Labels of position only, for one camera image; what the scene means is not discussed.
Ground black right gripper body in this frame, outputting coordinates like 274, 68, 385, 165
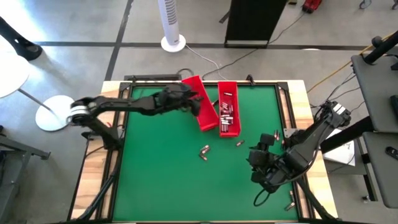
247, 133, 287, 194

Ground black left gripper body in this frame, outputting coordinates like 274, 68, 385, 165
157, 82, 205, 118

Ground red plastic bin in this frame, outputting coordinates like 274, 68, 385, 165
217, 81, 242, 138
181, 75, 220, 133

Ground white paper sheet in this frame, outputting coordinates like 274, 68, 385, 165
322, 129, 356, 167

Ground white tower fan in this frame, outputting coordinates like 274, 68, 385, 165
157, 0, 187, 53

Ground green table mat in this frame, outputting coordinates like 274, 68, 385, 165
112, 83, 300, 222

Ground black table beam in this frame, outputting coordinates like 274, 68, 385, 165
320, 116, 374, 155

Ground black divider panel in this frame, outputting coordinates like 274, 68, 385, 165
219, 0, 289, 49

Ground grey side table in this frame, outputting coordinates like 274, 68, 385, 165
351, 46, 398, 209

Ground black flat device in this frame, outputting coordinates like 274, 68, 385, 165
390, 95, 398, 118

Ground red black device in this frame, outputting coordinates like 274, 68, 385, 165
302, 0, 323, 14

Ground black knobbed pole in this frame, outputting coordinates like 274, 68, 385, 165
363, 30, 398, 65

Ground black chair leg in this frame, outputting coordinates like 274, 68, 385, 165
0, 15, 44, 62

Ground grey metal cart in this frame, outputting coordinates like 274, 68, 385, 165
0, 124, 51, 224

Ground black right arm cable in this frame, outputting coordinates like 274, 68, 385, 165
252, 174, 315, 207

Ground white fan cord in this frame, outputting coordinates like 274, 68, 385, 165
185, 44, 225, 79

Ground black frame strut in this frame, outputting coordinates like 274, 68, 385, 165
74, 160, 121, 222
289, 180, 336, 222

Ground black floor cable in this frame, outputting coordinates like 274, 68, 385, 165
201, 12, 307, 81

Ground yellow floor cable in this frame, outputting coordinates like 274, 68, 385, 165
307, 30, 398, 94

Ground white round pedestal table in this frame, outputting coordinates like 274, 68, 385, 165
0, 51, 75, 132

